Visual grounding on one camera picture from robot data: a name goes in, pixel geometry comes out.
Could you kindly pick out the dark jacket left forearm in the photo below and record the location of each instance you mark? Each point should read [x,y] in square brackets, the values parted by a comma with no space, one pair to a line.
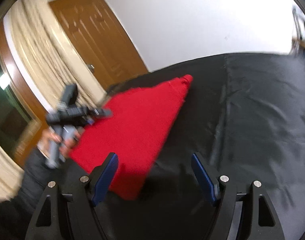
[16,213]

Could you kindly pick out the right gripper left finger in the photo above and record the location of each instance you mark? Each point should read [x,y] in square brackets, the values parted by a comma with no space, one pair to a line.
[72,215]

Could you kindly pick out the wooden window frame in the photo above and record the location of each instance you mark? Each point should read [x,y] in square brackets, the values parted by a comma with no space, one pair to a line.
[21,114]

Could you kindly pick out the red knit sweater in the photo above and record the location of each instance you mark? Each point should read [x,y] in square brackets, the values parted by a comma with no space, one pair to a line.
[137,130]

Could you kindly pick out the cluttered wooden desk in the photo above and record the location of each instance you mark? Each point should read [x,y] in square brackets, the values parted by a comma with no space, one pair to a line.
[298,41]

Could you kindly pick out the person's left hand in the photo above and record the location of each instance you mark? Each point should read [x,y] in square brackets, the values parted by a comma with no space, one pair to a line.
[48,136]

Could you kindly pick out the beige curtain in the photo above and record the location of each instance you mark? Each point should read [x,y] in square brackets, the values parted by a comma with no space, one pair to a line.
[52,62]

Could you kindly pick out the brown wooden door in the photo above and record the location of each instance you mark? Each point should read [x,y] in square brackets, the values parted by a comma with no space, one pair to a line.
[100,40]

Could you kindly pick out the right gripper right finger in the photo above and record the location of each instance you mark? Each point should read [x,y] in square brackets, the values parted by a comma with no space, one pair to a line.
[258,218]

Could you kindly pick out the black table cover cloth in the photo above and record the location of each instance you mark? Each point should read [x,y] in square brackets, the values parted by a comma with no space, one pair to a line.
[245,113]

